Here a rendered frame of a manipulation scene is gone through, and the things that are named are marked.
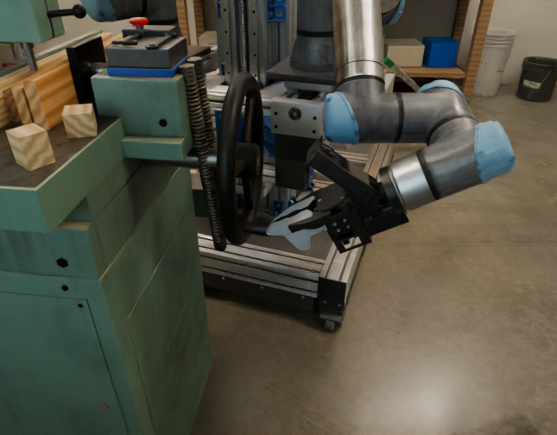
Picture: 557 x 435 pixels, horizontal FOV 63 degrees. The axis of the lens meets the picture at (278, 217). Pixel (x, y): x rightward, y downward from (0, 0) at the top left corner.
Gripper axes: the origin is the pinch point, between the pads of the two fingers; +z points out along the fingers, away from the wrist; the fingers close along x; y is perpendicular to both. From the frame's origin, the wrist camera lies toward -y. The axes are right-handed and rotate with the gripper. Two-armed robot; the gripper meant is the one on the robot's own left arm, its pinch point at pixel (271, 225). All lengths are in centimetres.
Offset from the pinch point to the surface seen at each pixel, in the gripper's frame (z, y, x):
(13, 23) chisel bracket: 19.6, -43.7, 6.3
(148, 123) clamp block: 9.7, -22.3, 4.0
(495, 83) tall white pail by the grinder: -83, 121, 315
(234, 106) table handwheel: -4.5, -18.7, 2.2
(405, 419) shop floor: 8, 82, 20
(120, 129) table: 13.6, -23.7, 2.7
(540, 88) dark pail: -109, 135, 305
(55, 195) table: 14.0, -23.0, -16.1
